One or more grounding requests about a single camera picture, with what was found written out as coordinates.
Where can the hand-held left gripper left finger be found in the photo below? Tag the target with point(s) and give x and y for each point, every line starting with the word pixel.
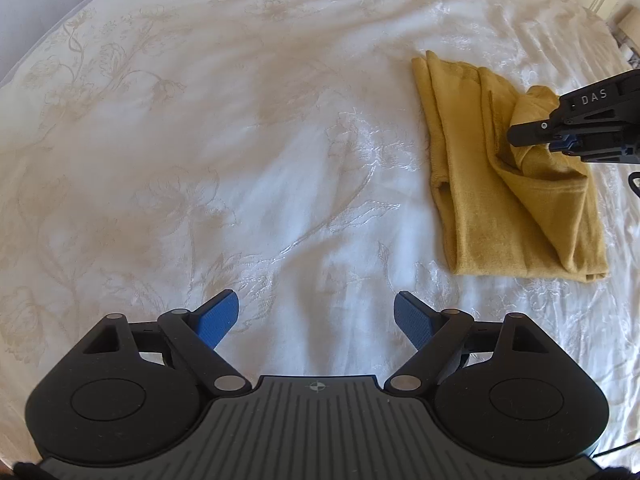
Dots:
pixel 216 317

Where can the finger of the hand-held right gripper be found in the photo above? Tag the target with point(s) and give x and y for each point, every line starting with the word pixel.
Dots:
pixel 605 149
pixel 532 132

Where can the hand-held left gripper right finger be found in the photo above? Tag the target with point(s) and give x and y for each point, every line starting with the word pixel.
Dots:
pixel 414 319

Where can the yellow knit sweater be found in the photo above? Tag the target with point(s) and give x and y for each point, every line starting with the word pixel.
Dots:
pixel 475 185

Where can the cream nightstand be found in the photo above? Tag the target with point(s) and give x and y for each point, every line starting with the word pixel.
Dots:
pixel 629 35

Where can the white embroidered bedspread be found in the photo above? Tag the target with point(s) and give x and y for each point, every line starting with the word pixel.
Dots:
pixel 225 135

